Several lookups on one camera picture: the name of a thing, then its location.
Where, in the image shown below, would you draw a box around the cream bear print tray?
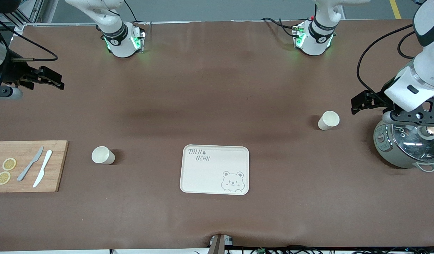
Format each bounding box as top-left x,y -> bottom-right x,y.
179,144 -> 250,196

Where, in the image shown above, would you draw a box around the grey plastic knife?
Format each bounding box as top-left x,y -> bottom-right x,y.
17,146 -> 44,182

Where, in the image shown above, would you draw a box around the black base cables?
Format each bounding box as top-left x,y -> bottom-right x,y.
261,17 -> 303,38

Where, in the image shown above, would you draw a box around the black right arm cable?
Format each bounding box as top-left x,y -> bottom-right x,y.
0,13 -> 59,62

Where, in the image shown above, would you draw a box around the wooden cutting board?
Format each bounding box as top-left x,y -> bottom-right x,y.
0,140 -> 69,193

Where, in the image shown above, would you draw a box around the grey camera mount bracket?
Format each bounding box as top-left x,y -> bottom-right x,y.
209,234 -> 234,254

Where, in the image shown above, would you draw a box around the white IKEA cup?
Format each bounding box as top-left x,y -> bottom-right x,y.
91,146 -> 116,165
318,110 -> 340,131

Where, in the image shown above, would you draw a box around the aluminium frame profile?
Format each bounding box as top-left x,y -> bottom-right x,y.
11,0 -> 45,27

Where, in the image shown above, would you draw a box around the white plastic knife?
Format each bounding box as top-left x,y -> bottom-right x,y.
32,150 -> 53,188

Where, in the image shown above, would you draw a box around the glass pot lid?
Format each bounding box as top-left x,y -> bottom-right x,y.
391,123 -> 434,163

